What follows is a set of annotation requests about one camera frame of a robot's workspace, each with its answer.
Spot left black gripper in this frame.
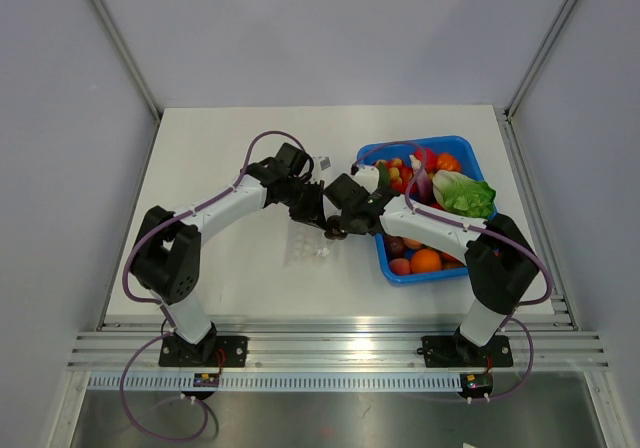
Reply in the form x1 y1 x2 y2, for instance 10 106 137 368
283 179 327 230

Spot black eggplant toy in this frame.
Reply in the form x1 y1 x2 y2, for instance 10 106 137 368
324 215 348 240

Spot clear zip top bag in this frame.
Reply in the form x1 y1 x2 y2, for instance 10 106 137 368
284 223 332 265

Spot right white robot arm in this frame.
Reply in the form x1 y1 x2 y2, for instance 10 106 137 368
324 174 542 367

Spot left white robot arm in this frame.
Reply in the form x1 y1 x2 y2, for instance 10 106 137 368
123 143 330 368

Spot dark purple plum toy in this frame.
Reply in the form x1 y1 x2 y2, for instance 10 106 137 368
384 236 406 260

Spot green leaf toy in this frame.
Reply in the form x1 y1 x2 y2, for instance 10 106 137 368
375 160 392 187

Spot small pink peach toy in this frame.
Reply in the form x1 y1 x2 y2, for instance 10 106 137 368
389 258 412 276

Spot lychee cluster toy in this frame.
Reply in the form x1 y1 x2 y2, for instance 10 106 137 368
379 158 413 193

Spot orange fruit toy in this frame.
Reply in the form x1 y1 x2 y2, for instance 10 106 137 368
410 248 443 274

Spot purple onion toy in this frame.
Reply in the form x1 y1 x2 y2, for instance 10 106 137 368
409 155 433 204

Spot red strawberry toy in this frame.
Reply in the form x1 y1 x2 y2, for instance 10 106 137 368
414 148 438 172

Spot orange persimmon toy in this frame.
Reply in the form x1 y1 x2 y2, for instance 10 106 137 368
436 153 462 173

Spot green cabbage toy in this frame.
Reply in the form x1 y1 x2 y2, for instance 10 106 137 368
432 170 496 219

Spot blue plastic bin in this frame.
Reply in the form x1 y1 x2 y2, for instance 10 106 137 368
356 135 484 286

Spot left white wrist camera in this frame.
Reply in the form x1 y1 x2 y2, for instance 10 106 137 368
314 156 332 173

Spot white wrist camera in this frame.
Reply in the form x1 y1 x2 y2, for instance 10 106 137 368
352 165 380 193
314 156 332 173

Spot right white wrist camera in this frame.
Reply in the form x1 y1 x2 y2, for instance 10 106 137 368
352 165 380 193

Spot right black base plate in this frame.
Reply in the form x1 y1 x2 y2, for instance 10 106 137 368
418 335 514 368

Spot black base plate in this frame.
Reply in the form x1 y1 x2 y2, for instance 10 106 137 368
418 335 514 368
158 335 248 368

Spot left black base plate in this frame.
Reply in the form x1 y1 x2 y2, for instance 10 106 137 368
158 335 248 368

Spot aluminium mounting rail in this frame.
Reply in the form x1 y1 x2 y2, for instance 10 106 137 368
67 314 610 372

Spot white slotted cable duct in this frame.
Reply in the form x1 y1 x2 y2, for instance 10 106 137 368
87 371 462 393

